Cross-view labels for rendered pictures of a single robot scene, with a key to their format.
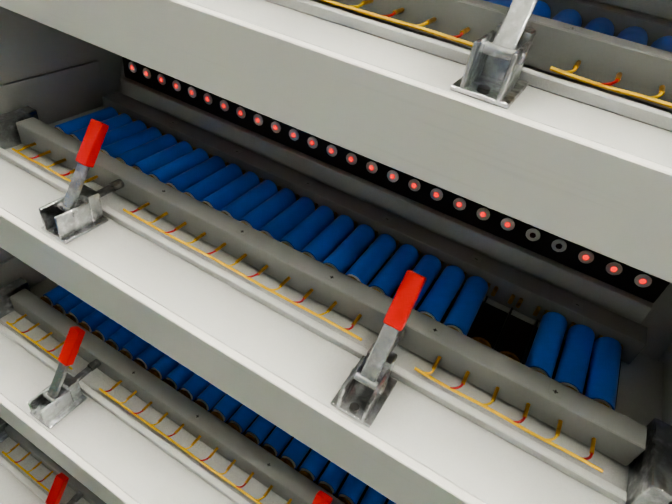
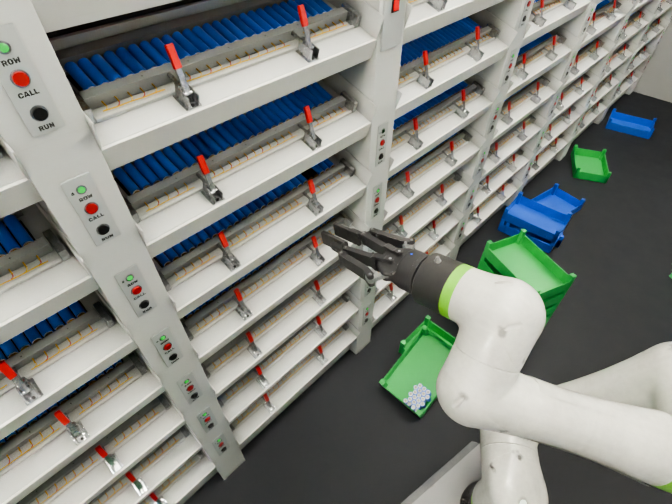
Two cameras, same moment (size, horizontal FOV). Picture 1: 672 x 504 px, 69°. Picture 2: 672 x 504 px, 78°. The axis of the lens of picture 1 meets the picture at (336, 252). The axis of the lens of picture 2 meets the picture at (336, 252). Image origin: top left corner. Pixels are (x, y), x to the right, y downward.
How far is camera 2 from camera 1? 0.87 m
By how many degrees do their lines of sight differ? 57
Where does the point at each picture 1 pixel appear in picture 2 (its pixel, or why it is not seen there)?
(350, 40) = (284, 156)
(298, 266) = (277, 205)
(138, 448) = (268, 289)
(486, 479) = (339, 196)
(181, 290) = (270, 238)
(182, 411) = (264, 272)
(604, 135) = (331, 137)
